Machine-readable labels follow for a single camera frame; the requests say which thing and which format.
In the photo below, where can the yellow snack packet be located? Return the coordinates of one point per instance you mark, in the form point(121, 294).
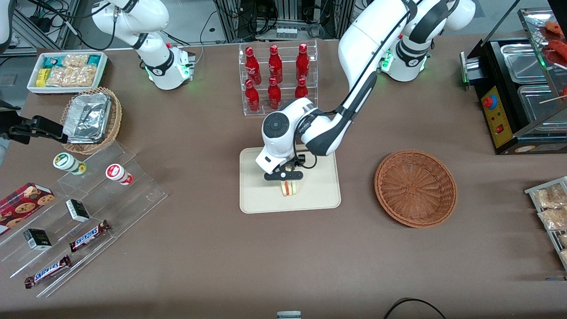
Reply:
point(42, 78)

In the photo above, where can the red cookie box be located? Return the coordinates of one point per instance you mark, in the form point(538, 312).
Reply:
point(22, 204)

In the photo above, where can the green lid snack cup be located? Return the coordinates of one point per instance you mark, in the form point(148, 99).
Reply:
point(65, 162)

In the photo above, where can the clear bag of snacks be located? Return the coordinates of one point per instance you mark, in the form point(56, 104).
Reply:
point(564, 256)
point(549, 197)
point(563, 240)
point(554, 219)

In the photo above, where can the red cola bottle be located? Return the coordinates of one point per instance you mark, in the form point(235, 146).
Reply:
point(252, 97)
point(252, 66)
point(275, 64)
point(274, 95)
point(302, 62)
point(301, 91)

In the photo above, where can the clear bag of crackers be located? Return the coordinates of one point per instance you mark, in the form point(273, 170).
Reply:
point(84, 75)
point(60, 77)
point(76, 60)

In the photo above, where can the black food warmer appliance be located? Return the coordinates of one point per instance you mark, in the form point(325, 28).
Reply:
point(502, 137)

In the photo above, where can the clear acrylic stepped display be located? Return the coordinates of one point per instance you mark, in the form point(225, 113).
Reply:
point(133, 199)

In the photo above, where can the beige plastic tray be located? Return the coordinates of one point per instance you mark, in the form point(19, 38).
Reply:
point(319, 190)

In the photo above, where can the red fried food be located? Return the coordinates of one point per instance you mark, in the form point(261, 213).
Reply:
point(557, 44)

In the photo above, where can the triangular sandwich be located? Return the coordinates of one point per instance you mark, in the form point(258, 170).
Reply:
point(289, 188)

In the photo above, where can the small black box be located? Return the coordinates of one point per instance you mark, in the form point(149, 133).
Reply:
point(37, 239)
point(77, 211)

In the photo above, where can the aluminium frame rack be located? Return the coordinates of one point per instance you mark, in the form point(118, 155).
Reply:
point(283, 11)

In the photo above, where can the oval light wicker basket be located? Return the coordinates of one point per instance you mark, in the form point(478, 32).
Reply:
point(116, 119)

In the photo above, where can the clear acrylic bottle rack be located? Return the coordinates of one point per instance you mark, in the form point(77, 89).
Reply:
point(241, 88)

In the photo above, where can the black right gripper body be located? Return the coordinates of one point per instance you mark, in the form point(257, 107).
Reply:
point(23, 128)

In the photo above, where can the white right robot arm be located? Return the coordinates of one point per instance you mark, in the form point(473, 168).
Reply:
point(133, 20)

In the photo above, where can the round brown wicker basket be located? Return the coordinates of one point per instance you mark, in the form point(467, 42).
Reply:
point(416, 188)

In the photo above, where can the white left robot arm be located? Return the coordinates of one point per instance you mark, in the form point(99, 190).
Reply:
point(367, 40)

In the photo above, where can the red lid snack cup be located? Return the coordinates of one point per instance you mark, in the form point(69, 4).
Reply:
point(116, 173)

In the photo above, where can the stainless steel pan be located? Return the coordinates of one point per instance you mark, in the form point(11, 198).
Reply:
point(522, 62)
point(538, 104)

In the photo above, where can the teal snack packet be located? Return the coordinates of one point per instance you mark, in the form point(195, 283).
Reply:
point(53, 61)
point(94, 59)

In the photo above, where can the snickers chocolate bar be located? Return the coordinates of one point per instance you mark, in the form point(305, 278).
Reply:
point(88, 236)
point(48, 272)

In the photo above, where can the small grey device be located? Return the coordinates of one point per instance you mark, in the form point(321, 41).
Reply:
point(289, 315)

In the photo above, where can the white rectangular snack bin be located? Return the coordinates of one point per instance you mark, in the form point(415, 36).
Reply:
point(33, 86)

